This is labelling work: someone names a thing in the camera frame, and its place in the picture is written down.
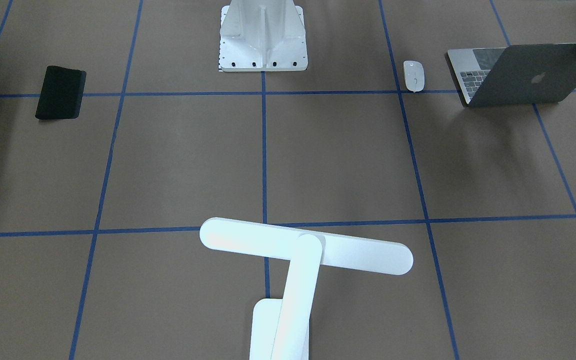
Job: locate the white computer mouse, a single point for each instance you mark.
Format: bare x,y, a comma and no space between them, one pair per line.
414,75

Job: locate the black mouse pad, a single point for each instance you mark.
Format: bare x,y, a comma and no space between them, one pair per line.
61,94

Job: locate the white desk lamp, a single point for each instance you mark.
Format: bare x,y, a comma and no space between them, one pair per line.
280,328

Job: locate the grey laptop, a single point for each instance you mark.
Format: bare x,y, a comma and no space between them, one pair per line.
515,75

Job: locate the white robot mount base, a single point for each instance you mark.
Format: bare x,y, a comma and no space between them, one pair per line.
262,36

